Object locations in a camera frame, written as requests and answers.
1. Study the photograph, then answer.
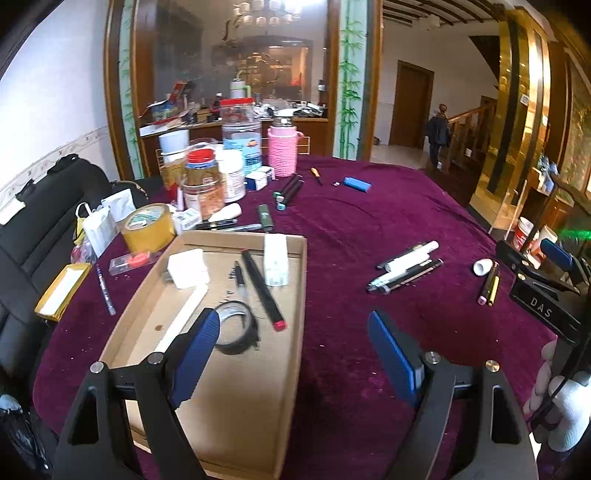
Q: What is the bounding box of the white glue bottle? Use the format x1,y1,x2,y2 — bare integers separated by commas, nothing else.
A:
472,258,495,277

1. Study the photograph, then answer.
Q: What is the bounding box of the yellow black marker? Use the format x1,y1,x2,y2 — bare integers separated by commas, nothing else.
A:
487,275,500,307

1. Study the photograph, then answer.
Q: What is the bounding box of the black marker pink cap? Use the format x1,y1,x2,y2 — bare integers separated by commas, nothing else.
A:
478,261,498,306

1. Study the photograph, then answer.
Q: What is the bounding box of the white marker pen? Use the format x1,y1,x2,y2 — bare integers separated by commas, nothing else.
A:
385,241,439,273

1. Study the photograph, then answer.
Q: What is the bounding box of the cardboard tray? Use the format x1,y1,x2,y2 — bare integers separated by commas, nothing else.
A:
98,230,309,480

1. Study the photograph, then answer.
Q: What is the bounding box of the gold yellow flat box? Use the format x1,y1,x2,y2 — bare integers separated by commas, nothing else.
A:
34,263,92,322

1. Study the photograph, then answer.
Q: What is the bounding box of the long white strip box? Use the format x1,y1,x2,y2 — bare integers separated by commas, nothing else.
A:
154,284,208,353

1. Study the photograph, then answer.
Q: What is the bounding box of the person in black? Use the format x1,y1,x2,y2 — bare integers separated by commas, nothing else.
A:
426,103,451,169

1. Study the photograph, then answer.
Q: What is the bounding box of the purple pen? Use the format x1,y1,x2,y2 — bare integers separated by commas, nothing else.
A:
95,264,116,316

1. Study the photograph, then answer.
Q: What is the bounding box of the purple velvet tablecloth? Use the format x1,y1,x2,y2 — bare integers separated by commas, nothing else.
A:
32,155,559,480

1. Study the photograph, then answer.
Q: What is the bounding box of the clear red box cutter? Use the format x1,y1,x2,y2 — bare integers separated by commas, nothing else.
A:
108,251,161,276

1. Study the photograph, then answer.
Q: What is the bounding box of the black tape roll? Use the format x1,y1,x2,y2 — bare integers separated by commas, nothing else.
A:
214,300,259,356

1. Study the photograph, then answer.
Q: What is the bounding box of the blue lighter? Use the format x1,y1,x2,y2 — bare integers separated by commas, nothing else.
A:
342,177,372,193

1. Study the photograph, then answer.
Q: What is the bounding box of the white square box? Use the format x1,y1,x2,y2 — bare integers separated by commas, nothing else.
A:
167,249,211,290

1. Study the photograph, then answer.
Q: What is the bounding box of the black sofa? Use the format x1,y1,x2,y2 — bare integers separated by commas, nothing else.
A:
0,154,163,401

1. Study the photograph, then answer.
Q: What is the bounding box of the small black pen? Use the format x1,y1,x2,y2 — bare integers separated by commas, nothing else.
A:
235,261,247,303

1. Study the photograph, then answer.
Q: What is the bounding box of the yellow packing tape roll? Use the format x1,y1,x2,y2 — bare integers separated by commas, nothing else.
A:
120,203,176,253

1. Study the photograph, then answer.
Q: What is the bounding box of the black marker red cap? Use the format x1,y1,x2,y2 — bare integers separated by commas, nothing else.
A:
242,250,287,332

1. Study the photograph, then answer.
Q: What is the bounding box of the small orange screwdriver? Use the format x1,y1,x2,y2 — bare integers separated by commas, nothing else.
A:
311,167,324,186

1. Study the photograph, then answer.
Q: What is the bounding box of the tall white box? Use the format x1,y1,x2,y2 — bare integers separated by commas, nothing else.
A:
263,233,290,287

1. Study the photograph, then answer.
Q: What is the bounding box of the black markers bundle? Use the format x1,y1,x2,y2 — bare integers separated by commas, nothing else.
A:
273,174,304,211

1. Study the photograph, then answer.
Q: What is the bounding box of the clear jar orange label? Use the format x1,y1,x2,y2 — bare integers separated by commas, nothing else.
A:
182,180,225,221

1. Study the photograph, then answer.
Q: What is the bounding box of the green lighter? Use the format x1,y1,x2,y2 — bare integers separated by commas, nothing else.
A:
257,204,273,233

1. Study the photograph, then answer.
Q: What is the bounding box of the red lid spice jar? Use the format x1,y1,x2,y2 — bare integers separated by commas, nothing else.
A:
184,148,219,186

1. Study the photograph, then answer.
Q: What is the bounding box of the small white blue box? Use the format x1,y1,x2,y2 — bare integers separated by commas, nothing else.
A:
245,166,276,191

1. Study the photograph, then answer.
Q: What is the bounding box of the white pill bottle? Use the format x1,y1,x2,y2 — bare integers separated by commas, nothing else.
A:
215,149,245,204

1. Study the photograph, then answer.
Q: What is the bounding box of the large clear plastic jar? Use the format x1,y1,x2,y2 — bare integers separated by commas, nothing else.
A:
221,98,263,175

